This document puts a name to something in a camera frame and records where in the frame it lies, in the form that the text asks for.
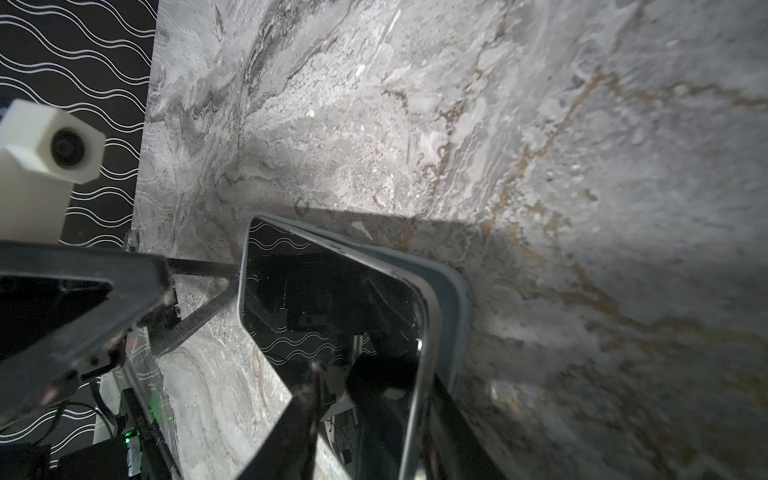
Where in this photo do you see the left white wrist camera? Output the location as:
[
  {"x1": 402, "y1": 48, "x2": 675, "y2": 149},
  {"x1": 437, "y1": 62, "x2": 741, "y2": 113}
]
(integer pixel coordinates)
[{"x1": 1, "y1": 99, "x2": 106, "y2": 244}]

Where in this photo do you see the light blue phone case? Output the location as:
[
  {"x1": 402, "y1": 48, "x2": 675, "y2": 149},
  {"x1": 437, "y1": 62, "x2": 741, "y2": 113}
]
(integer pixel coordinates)
[{"x1": 261, "y1": 214, "x2": 473, "y2": 398}]

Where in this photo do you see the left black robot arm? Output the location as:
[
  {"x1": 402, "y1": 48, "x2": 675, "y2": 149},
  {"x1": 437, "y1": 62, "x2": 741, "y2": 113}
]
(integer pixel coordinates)
[{"x1": 1, "y1": 241, "x2": 239, "y2": 479}]

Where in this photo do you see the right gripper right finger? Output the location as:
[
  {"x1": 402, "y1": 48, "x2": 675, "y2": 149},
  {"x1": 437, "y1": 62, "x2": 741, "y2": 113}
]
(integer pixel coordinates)
[{"x1": 427, "y1": 377, "x2": 507, "y2": 480}]

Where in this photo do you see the black phone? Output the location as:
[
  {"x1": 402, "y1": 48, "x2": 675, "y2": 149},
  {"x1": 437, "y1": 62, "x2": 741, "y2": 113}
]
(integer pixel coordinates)
[{"x1": 239, "y1": 214, "x2": 442, "y2": 479}]

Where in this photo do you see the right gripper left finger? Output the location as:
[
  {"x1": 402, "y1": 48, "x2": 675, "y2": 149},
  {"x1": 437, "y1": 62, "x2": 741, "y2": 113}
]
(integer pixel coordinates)
[{"x1": 238, "y1": 362, "x2": 324, "y2": 480}]

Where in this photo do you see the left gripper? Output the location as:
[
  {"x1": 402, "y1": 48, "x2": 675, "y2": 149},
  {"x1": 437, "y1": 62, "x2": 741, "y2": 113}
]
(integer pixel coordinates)
[{"x1": 1, "y1": 241, "x2": 240, "y2": 420}]

